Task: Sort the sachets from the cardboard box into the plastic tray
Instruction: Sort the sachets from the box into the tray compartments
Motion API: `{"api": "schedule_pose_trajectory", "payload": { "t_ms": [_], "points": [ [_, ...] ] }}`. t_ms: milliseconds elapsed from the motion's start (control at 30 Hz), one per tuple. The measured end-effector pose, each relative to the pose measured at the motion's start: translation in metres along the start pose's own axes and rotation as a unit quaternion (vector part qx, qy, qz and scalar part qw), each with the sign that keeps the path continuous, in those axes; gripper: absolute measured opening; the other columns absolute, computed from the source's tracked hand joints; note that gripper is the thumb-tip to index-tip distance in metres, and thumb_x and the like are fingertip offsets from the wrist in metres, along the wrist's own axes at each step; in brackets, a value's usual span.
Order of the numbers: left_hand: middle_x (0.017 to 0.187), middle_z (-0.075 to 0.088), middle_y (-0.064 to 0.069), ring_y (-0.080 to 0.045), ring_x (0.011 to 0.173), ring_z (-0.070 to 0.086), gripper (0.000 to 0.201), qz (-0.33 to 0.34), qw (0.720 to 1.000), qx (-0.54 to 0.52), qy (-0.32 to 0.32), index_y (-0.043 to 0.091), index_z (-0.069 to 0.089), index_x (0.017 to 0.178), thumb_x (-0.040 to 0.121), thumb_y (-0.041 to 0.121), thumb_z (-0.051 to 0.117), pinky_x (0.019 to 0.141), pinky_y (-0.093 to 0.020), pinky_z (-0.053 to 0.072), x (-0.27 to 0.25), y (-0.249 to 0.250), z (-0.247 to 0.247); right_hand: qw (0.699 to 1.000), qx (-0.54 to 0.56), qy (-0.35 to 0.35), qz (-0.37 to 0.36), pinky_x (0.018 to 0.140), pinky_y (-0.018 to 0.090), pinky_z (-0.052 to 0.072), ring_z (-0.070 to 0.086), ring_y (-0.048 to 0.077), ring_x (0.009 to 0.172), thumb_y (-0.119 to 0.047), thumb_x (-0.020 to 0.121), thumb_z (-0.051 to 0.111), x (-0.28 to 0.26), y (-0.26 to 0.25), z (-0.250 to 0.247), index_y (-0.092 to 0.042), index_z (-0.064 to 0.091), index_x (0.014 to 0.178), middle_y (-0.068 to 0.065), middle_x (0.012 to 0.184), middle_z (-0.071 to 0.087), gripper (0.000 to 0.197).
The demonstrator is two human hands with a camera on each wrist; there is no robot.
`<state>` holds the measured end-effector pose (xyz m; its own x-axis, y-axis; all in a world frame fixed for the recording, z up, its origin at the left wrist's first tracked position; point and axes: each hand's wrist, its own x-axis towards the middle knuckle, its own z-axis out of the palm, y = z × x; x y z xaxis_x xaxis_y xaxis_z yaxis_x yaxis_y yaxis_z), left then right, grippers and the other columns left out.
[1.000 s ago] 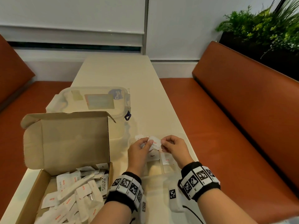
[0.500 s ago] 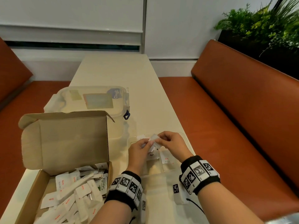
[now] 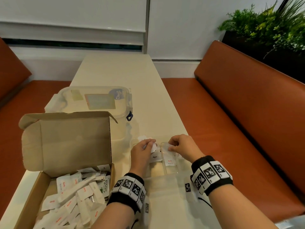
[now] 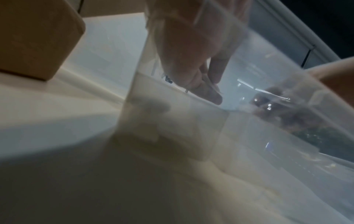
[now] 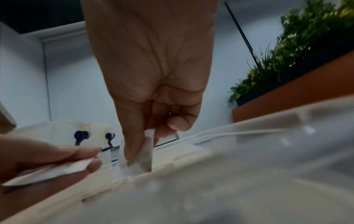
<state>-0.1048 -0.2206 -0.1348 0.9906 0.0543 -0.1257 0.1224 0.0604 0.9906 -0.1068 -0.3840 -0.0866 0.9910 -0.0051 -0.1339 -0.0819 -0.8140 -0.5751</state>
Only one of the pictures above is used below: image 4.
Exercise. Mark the person's right hand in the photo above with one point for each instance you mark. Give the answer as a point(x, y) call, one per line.
point(332, 87)

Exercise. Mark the person's left hand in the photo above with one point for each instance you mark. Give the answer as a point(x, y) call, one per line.
point(193, 39)

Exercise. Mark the clear compartment tray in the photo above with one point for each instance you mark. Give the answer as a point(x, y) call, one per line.
point(221, 170)

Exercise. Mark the brown cardboard box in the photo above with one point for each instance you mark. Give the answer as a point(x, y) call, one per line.
point(36, 37)

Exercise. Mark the green leafy plant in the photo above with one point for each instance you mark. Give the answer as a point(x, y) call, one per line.
point(323, 140)

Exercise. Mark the grey window frame post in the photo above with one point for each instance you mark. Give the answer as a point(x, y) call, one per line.
point(307, 55)

